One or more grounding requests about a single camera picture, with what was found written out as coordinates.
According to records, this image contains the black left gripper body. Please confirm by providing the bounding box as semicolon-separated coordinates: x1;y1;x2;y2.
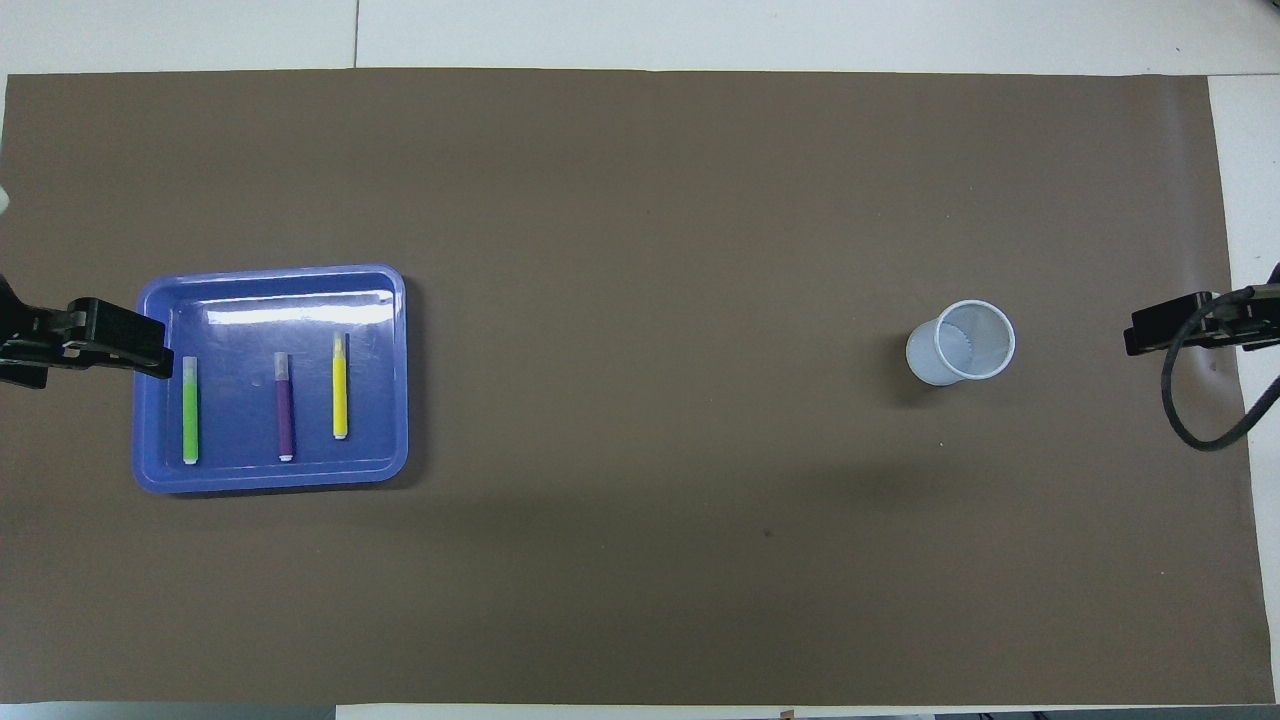
0;272;71;389

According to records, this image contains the green marker pen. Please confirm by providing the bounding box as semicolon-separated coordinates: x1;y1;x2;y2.
182;355;200;466

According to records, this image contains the purple marker pen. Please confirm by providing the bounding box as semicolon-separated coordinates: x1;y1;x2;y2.
274;352;296;463

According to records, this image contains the yellow marker pen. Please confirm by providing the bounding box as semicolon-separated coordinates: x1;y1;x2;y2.
332;333;351;441

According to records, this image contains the blue plastic tray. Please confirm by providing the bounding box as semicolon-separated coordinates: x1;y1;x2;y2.
132;264;409;495

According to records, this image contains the translucent plastic cup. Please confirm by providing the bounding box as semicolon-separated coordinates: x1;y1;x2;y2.
906;300;1016;387

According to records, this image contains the brown table mat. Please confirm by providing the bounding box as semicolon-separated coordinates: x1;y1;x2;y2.
0;68;1276;706

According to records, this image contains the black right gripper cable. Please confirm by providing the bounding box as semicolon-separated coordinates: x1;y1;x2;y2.
1162;285;1280;453

